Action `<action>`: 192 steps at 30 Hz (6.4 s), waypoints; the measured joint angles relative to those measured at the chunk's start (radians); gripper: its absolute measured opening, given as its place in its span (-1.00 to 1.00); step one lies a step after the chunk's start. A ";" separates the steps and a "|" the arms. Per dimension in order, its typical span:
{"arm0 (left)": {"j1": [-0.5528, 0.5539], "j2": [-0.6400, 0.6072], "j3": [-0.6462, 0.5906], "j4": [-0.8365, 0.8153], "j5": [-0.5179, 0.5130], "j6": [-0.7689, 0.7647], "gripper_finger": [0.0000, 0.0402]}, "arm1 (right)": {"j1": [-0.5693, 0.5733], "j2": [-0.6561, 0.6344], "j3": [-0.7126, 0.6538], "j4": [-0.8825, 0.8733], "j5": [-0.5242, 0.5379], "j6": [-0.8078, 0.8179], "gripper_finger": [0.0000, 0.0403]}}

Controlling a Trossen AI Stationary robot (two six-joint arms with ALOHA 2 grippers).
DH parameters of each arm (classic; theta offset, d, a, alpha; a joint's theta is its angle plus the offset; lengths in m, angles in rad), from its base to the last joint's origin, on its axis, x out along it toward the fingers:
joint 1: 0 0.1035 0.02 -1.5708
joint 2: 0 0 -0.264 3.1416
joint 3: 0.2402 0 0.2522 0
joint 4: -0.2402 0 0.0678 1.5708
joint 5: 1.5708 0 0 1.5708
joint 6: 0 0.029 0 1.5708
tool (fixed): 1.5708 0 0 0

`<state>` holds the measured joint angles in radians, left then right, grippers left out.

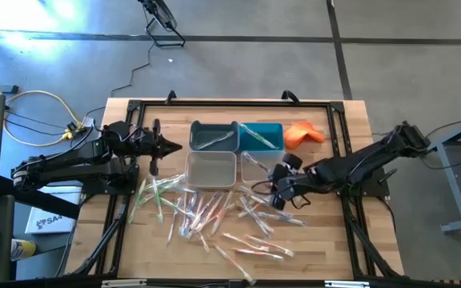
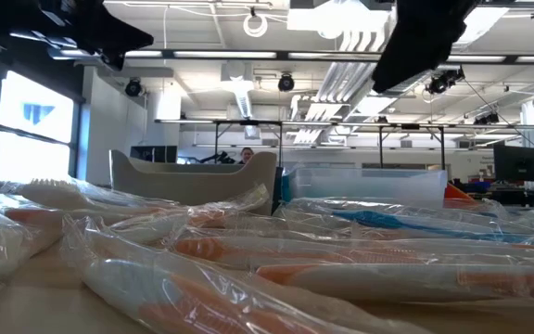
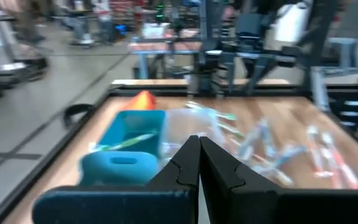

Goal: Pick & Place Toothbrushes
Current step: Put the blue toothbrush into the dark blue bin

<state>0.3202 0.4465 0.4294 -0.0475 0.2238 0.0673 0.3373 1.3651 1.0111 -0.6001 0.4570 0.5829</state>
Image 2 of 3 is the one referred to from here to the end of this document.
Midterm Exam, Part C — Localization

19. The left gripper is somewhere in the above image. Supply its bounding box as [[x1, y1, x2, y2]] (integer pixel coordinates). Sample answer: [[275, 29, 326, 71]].
[[0, 0, 155, 71]]

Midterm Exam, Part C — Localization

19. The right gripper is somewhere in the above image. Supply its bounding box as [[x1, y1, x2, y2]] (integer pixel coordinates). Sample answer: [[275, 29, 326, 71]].
[[371, 0, 481, 94]]

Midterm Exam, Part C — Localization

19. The black ceiling spotlight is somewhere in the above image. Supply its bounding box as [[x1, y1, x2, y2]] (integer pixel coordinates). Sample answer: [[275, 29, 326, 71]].
[[276, 71, 297, 93], [124, 77, 144, 98]]

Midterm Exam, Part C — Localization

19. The long linear ceiling light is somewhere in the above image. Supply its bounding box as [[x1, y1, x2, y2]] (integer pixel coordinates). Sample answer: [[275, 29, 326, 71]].
[[46, 45, 534, 66]]

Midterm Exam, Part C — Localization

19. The large window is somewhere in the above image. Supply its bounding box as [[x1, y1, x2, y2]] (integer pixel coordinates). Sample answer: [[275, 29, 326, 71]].
[[0, 69, 77, 183]]

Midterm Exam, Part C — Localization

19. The clear plastic bin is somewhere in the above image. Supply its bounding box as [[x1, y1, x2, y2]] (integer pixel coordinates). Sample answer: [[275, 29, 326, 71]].
[[285, 166, 449, 210]]

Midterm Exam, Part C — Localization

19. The orange bin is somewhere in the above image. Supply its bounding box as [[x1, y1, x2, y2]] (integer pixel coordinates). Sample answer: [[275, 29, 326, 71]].
[[442, 182, 479, 210]]

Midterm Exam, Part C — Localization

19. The black computer monitor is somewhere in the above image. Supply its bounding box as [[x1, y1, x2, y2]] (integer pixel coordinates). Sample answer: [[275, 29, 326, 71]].
[[492, 143, 534, 184]]

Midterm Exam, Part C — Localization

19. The orange toothbrush in clear wrapper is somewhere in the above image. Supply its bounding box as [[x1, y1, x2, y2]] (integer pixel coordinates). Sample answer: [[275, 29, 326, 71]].
[[104, 183, 273, 245], [0, 206, 189, 261], [322, 240, 534, 270], [16, 177, 180, 213], [172, 234, 463, 273], [60, 215, 412, 334]]

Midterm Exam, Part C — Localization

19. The teal plastic bin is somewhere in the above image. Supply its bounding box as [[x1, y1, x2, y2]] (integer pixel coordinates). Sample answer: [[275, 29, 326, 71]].
[[279, 167, 292, 205]]

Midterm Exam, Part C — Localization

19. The grey translucent plastic bin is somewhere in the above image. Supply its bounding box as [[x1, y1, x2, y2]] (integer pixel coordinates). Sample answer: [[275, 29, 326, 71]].
[[108, 148, 278, 217]]

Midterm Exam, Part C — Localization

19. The person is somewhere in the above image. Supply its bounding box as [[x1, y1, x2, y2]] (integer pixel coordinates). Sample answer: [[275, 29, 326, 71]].
[[237, 146, 256, 165]]

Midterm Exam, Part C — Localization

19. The silver ventilation duct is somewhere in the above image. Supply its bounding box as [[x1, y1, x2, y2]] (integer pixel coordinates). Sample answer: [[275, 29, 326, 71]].
[[380, 0, 512, 96]]

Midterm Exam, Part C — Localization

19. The black ceiling camera cluster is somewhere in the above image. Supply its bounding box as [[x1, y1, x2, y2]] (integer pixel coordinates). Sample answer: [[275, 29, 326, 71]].
[[424, 66, 466, 96]]

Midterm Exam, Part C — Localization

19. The black workstation frame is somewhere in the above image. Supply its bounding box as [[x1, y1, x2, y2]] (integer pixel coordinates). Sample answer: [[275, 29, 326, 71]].
[[154, 118, 534, 171]]

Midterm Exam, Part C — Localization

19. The white coiled cable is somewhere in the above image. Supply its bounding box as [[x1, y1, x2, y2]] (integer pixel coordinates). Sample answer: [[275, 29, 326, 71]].
[[241, 11, 270, 39]]

